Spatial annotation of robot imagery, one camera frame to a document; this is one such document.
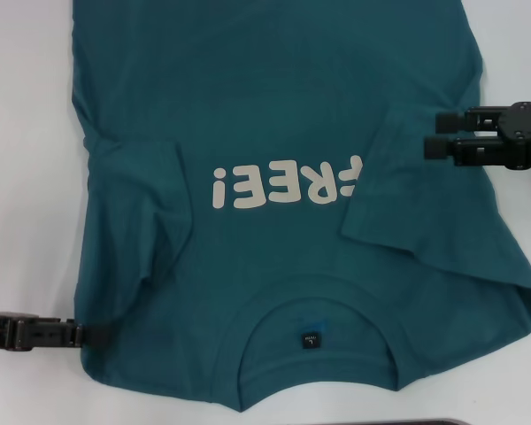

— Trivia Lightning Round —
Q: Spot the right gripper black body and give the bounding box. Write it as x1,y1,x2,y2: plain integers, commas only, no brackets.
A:
502,101,531,171

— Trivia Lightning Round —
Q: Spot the teal T-shirt with FREE print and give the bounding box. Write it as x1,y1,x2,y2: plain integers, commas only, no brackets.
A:
70,0,531,399

